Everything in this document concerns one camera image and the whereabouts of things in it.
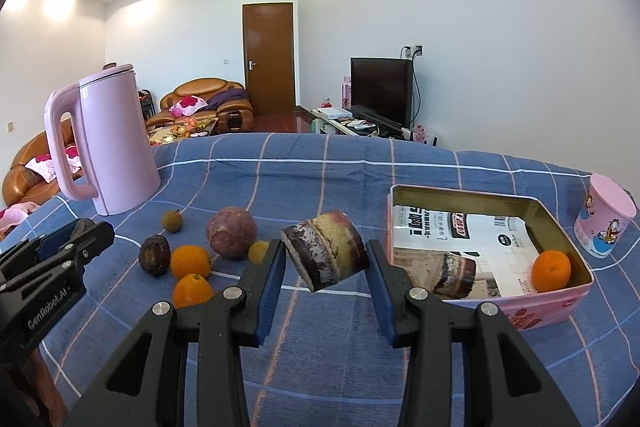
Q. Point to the printed paper sheet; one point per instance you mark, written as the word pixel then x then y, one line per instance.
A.
pixel 500 257

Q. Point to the pink cartoon cup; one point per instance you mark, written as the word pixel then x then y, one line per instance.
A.
pixel 602 217

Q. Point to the black rack with red items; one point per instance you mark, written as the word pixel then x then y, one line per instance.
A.
pixel 145 104

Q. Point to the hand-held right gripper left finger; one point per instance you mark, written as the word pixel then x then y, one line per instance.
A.
pixel 272 292

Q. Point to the white wall socket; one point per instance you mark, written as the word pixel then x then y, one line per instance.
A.
pixel 415 51

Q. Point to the black television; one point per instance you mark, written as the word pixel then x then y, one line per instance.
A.
pixel 380 89

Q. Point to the brown leather sofa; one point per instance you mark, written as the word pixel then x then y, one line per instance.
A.
pixel 235 114

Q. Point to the brown leather armchair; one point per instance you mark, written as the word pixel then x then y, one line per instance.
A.
pixel 25 187

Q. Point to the brown wooden door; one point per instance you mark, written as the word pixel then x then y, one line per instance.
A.
pixel 269 57

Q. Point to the blue plaid blanket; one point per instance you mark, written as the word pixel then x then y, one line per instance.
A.
pixel 325 177

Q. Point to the pink flowered cushion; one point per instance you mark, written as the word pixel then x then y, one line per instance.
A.
pixel 50 164
pixel 187 105

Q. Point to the dark wrinkled passion fruit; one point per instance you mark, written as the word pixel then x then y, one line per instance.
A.
pixel 155 256

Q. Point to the orange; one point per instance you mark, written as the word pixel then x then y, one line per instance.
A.
pixel 551 271
pixel 192 291
pixel 190 261

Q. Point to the cluttered coffee table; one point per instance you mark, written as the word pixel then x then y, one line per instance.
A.
pixel 180 134

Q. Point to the purple blanket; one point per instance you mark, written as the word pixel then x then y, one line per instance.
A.
pixel 227 98

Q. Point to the purple sugarcane piece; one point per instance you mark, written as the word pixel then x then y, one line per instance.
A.
pixel 327 252
pixel 450 277

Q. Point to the white television stand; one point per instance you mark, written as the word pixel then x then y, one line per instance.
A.
pixel 325 124

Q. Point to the small brown round fruit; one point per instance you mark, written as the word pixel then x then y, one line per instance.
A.
pixel 257 252

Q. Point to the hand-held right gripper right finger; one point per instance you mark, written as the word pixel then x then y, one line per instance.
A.
pixel 385 302

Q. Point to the pink electric kettle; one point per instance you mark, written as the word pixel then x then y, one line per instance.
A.
pixel 115 132

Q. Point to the pink tin box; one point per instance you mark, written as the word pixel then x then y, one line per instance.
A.
pixel 550 307

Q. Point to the small green fruit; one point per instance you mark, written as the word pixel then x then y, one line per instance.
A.
pixel 172 221

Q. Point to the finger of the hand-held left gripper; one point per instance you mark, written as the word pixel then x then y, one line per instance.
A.
pixel 55 244
pixel 82 252

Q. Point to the white set-top box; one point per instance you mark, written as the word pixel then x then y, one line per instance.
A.
pixel 334 112

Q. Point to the large purple round fruit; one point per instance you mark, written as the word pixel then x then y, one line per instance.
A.
pixel 232 232

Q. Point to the pink flowered bag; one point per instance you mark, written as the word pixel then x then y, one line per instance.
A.
pixel 419 132

